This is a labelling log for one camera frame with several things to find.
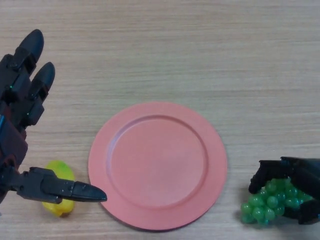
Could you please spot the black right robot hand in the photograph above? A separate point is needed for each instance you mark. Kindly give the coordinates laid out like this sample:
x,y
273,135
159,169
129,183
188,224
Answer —
x,y
307,175

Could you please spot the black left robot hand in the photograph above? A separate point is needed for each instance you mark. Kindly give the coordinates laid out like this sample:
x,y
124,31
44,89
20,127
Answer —
x,y
12,140

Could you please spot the green grapes bunch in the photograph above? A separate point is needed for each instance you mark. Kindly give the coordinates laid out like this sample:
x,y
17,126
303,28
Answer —
x,y
262,212

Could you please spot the pink round plate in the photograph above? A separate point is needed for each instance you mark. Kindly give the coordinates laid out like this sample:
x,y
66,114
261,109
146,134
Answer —
x,y
157,167

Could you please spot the yellow starfruit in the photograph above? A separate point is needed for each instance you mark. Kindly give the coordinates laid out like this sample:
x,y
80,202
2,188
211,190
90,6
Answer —
x,y
61,172

